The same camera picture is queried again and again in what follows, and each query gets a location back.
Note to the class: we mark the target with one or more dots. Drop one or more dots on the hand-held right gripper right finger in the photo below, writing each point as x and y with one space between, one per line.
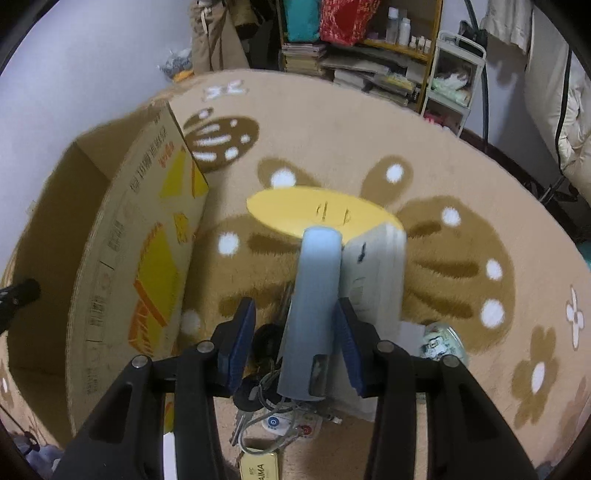
351 357

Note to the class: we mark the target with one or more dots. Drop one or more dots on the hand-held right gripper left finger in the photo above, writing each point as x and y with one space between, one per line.
240 344

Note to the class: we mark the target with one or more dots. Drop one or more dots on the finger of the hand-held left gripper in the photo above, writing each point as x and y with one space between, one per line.
23 291

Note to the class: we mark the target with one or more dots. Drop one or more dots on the black car key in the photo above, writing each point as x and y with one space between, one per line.
267 339

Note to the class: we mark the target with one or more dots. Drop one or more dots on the key bunch with carabiner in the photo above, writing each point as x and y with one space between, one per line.
265 394

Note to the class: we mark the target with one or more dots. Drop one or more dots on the blue-grey plastic tube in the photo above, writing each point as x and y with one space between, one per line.
314 300

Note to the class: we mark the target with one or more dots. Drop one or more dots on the white remote control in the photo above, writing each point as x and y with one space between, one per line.
374 277

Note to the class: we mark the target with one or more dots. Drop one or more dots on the printed cardboard box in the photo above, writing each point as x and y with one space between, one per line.
115 258

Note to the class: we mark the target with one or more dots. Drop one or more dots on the yellow key tag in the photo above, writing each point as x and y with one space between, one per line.
258 466

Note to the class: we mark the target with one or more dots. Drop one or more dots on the white printed card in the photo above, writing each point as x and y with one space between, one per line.
277 422

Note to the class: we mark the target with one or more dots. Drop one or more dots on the round printed tin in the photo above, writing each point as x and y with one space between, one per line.
438 344

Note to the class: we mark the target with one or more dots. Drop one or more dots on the yellow round card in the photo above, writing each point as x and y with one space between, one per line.
295 207

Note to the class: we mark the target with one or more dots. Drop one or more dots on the blue cloth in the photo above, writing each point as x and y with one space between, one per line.
44 461

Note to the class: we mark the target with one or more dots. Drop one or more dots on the beige brown patterned rug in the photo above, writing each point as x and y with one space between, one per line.
346 152

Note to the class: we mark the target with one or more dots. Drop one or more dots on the clear bag of toys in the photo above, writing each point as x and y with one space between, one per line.
178 64

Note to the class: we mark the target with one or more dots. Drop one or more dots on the pale green packs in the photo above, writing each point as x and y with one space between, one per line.
450 87

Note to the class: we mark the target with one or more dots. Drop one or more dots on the pile of papers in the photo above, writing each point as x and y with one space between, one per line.
369 69

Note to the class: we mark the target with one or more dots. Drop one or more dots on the stack of books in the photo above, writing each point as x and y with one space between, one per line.
300 57

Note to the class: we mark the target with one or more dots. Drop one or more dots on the black rack pole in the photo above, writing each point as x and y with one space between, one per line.
484 92

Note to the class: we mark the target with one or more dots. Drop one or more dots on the hanging khaki trousers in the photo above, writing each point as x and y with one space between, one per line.
212 37

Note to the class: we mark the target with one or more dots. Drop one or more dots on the yellow wooden shelf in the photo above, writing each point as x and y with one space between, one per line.
427 57

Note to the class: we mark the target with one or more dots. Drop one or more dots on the dark hanging garment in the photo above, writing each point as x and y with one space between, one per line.
261 32

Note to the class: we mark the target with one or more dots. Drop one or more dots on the row of small bottles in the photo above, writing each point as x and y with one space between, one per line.
422 44

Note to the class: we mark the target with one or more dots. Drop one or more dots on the short white bottle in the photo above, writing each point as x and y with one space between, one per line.
405 32

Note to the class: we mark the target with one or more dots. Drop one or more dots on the teal bag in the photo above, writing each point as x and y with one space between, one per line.
300 18

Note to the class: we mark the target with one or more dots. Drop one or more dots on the white quilted cover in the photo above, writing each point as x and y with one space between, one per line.
570 106

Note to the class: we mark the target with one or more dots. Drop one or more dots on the tall white bottle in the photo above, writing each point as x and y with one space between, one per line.
393 25

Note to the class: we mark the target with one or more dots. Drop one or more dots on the red patterned bag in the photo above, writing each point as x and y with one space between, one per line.
346 18

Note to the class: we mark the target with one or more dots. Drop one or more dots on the white hanging cloth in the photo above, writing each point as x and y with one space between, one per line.
508 21

